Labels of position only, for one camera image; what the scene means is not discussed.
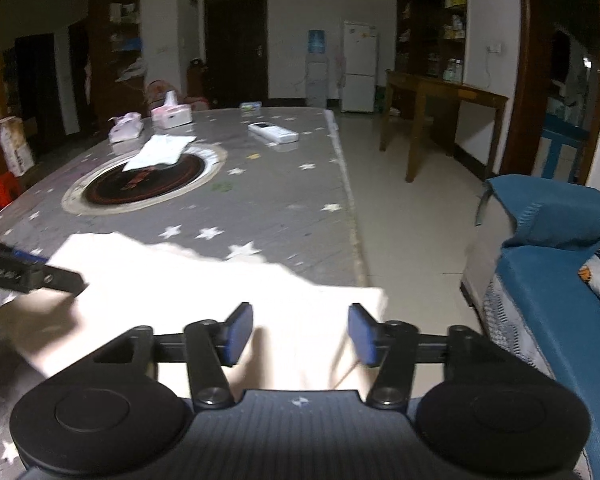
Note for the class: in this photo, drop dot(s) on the white power strip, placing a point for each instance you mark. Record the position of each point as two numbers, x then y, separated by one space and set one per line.
272 132

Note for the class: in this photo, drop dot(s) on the small green packet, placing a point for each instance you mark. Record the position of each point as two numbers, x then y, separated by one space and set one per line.
251 106

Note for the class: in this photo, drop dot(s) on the glass jar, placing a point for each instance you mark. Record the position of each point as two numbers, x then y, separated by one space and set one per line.
452 70

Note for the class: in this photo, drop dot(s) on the white crumpled cloth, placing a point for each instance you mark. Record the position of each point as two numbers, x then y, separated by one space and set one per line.
160 152

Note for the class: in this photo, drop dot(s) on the dark wooden door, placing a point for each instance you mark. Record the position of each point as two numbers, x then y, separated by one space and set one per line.
235 45

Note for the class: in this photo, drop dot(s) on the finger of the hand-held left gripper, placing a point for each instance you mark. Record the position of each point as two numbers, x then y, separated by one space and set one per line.
40 280
5 252

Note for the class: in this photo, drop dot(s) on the red plastic stool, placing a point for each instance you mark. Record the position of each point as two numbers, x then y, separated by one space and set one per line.
0 192

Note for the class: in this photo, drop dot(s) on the wooden side table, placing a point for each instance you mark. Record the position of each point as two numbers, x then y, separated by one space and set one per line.
445 90

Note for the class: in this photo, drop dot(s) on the small white tissue box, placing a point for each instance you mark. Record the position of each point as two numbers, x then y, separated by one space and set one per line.
125 130

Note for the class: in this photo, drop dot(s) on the round black induction cooktop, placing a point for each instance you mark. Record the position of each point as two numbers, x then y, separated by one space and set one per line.
145 185

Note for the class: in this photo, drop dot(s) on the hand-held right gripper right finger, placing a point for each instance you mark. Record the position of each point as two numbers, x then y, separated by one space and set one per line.
362 330

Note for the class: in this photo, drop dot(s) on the grey star-print tablecloth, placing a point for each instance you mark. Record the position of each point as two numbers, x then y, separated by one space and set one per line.
280 200

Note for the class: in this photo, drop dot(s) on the white paper sack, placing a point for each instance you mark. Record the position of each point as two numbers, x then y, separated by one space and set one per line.
15 147

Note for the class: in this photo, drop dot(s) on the blue water bottle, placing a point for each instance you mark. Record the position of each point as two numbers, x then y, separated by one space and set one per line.
317 42

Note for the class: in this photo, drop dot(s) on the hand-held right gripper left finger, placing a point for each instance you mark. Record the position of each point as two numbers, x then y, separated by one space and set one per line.
240 330

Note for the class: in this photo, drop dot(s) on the small blue cabinet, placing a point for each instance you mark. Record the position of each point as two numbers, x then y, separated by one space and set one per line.
562 155

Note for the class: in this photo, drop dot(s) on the white refrigerator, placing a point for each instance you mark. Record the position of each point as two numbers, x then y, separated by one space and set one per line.
359 70

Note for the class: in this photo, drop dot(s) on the blue sofa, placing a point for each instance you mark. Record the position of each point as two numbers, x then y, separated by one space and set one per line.
545 220

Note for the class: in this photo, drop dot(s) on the cream shirt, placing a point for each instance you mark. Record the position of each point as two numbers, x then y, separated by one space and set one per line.
180 280

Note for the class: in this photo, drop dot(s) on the white water dispenser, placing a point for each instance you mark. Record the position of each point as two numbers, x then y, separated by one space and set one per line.
317 82

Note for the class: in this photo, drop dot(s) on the large white tissue box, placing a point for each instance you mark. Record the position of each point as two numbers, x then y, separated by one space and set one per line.
172 116

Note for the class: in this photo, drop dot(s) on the wooden shelf cabinet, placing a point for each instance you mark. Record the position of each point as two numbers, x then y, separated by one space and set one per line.
125 100
430 10

